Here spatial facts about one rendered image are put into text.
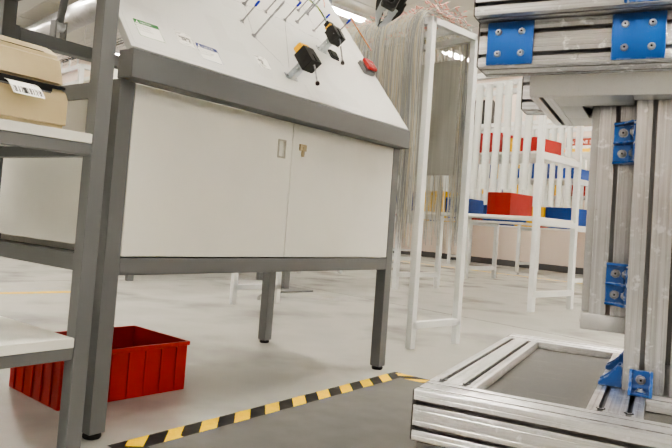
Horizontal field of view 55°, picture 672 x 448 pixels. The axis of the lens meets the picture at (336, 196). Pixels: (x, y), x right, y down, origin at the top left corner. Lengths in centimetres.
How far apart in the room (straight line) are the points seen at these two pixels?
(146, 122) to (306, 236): 66
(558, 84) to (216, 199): 88
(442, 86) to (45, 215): 209
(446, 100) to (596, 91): 189
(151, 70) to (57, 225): 45
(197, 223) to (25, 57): 55
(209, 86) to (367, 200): 81
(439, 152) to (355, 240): 114
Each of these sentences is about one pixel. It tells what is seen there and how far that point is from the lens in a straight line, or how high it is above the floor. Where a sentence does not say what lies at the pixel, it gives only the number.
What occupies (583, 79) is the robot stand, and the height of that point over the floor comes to 84.
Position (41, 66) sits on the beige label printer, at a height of 79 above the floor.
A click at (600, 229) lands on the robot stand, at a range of 148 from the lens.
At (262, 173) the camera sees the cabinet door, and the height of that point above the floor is 64.
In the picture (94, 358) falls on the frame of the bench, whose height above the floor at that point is 18.
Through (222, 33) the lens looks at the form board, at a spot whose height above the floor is 101.
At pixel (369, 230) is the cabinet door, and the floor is 50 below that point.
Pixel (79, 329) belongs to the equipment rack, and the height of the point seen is 26.
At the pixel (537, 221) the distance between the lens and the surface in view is 470.
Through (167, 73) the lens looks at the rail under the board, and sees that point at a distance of 157.
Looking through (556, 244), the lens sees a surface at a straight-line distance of 1091.
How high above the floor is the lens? 51
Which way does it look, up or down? 2 degrees up
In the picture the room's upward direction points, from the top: 4 degrees clockwise
